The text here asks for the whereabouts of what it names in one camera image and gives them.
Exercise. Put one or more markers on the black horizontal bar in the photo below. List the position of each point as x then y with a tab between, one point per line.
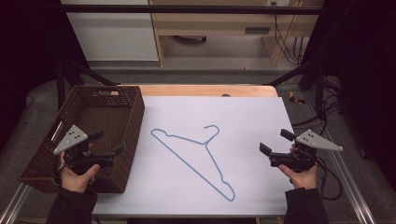
186	9

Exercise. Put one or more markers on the grey desk label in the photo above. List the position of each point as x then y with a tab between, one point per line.
257	30

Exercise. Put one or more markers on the person's left hand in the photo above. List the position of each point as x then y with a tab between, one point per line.
76	182

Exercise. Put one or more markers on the yellow and black tool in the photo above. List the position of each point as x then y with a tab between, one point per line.
292	97

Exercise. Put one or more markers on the person's right hand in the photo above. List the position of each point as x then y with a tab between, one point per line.
303	179

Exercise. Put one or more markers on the wooden desk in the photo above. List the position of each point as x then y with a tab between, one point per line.
218	21

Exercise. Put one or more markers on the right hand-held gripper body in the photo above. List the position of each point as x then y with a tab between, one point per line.
311	140

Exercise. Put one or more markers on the white cabinet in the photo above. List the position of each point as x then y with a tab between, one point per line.
112	37

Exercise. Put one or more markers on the black curtain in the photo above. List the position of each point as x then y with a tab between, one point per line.
31	46
364	62

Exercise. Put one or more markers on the black metal stand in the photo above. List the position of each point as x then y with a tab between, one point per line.
60	84
320	90

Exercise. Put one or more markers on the brown woven basket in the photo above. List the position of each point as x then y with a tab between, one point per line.
93	115

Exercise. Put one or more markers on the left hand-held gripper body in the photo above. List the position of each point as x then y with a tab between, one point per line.
71	139

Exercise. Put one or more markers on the white table sheet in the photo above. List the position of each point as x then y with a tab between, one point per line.
249	124

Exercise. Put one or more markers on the aluminium rail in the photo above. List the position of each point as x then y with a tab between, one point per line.
348	183
14	205

